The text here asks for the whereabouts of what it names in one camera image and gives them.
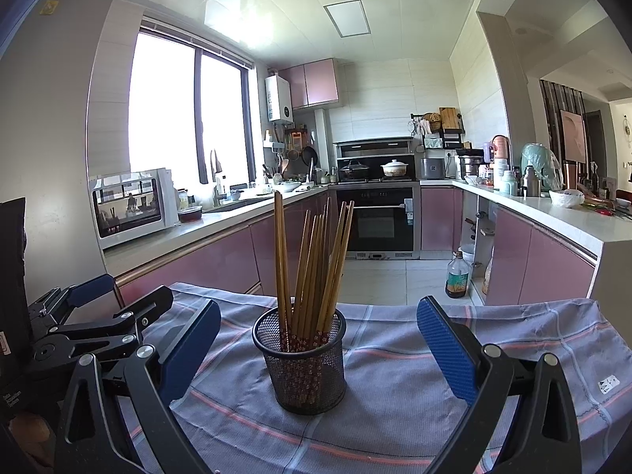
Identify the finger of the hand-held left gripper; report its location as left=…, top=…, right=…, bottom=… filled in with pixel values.
left=27, top=273, right=117, bottom=329
left=32, top=284, right=175, bottom=342

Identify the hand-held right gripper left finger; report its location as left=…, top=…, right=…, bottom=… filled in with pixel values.
left=53, top=299, right=222, bottom=474

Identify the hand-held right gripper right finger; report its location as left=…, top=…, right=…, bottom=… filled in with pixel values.
left=416, top=295, right=583, bottom=474

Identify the black mesh utensil holder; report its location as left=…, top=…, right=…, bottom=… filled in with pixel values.
left=252, top=305, right=347, bottom=416

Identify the bundle of wooden chopsticks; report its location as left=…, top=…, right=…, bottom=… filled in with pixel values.
left=274, top=192, right=355, bottom=354

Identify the cooking oil bottle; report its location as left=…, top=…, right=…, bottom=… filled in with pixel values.
left=444, top=251, right=470, bottom=299

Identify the blue plaid tablecloth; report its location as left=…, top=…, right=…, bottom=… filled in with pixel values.
left=116, top=282, right=632, bottom=474

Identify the pink base cabinet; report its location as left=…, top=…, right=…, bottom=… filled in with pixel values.
left=116, top=190, right=337, bottom=302
left=481, top=207, right=598, bottom=307
left=421, top=185, right=464, bottom=252

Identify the white countertop oven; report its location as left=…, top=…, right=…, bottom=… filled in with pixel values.
left=89, top=168, right=179, bottom=250

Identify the steel sink faucet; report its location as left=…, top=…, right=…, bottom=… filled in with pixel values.
left=210, top=149, right=225, bottom=208

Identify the black built-in oven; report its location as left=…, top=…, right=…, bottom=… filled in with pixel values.
left=336, top=182, right=421, bottom=260

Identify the grey refrigerator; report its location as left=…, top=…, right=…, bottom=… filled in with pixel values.
left=0, top=0, right=128, bottom=302

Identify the silver rice cooker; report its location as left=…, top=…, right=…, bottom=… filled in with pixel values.
left=421, top=158, right=448, bottom=181

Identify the steel steamer pot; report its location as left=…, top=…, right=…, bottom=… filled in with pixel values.
left=458, top=154, right=483, bottom=179

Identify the kitchen window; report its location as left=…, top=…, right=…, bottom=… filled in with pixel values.
left=128, top=17, right=258, bottom=186

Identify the white bowl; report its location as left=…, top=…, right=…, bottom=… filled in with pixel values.
left=549, top=190, right=586, bottom=208

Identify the black lidded pot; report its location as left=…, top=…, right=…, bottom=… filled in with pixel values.
left=339, top=159, right=371, bottom=181

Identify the green plastic-covered appliance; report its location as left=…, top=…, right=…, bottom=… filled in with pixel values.
left=521, top=143, right=564, bottom=192

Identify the steel range hood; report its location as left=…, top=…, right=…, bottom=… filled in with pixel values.
left=334, top=137, right=416, bottom=159

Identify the white water heater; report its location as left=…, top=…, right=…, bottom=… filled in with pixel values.
left=265, top=73, right=293, bottom=123

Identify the framed pink picture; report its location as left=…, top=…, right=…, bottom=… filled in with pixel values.
left=559, top=109, right=588, bottom=165

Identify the ceiling light panel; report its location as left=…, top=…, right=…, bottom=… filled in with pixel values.
left=323, top=0, right=371, bottom=38

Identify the black wall rack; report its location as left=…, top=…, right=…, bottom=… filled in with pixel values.
left=411, top=107, right=466, bottom=151

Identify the pink wall cabinet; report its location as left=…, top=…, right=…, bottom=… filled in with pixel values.
left=280, top=58, right=341, bottom=110

